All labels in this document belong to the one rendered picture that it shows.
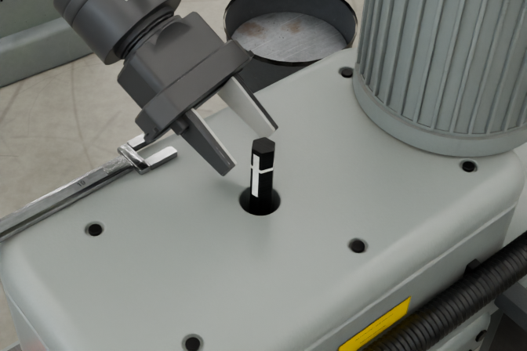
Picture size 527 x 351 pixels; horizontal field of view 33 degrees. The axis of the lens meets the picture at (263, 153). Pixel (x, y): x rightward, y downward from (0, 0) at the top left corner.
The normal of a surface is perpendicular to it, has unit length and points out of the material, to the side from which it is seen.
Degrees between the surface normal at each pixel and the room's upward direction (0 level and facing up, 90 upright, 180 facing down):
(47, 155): 0
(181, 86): 30
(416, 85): 90
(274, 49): 0
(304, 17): 0
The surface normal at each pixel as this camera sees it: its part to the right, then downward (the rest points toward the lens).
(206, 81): 0.43, -0.38
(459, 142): -0.06, 0.71
